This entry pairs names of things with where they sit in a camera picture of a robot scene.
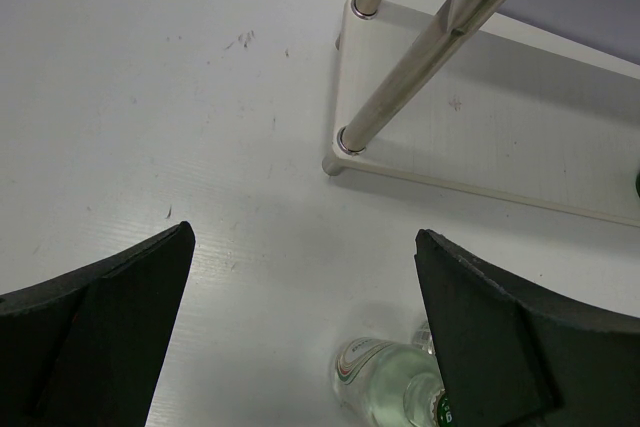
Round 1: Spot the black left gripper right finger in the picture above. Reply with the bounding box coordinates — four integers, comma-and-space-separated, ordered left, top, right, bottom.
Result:
415, 230, 639, 426

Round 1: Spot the clear glass soda bottle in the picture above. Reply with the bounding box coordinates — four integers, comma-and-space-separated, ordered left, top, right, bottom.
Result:
411, 321, 435, 355

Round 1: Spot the white two-tier shelf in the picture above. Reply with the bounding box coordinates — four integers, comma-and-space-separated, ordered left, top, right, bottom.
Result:
322, 0, 639, 226

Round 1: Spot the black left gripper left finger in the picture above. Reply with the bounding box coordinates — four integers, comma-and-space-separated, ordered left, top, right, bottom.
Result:
1, 222, 195, 426

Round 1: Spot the clear Chang soda bottle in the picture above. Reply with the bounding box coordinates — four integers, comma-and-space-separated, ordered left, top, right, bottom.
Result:
332, 337, 456, 426

